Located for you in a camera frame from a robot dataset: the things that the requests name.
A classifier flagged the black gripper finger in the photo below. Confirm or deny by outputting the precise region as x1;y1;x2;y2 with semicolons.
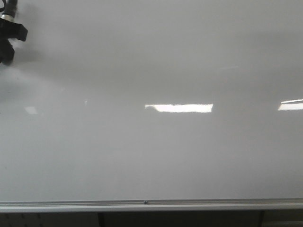
0;18;28;42
0;39;15;64

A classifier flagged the black white taped marker pen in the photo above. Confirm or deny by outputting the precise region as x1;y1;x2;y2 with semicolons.
0;0;18;22

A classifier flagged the white whiteboard with aluminium frame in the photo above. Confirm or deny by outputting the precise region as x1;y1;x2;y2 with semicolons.
0;0;303;213

